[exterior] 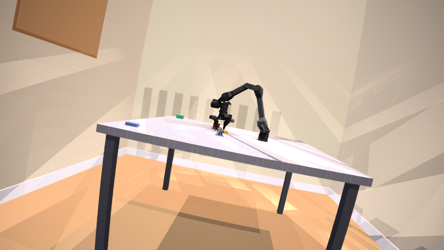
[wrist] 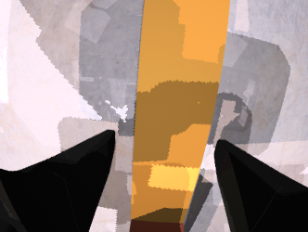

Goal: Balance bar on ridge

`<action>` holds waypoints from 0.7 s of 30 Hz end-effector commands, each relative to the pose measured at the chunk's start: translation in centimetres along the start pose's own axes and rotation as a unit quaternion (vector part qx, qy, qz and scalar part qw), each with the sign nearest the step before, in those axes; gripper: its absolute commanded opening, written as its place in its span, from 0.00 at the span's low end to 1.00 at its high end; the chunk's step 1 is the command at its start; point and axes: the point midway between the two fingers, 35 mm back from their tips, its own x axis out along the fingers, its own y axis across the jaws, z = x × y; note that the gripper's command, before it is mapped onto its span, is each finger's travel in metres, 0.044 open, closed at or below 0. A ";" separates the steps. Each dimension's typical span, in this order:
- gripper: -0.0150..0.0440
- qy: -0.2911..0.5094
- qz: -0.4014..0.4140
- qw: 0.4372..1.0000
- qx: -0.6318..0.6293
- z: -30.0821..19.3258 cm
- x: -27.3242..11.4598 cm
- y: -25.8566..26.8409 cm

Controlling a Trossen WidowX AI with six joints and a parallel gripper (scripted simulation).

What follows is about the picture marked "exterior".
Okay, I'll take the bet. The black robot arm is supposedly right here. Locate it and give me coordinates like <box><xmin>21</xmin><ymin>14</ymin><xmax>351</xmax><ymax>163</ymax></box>
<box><xmin>210</xmin><ymin>83</ymin><xmax>270</xmax><ymax>143</ymax></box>

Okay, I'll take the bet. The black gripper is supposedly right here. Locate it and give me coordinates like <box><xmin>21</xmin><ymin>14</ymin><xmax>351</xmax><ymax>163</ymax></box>
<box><xmin>209</xmin><ymin>109</ymin><xmax>235</xmax><ymax>130</ymax></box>

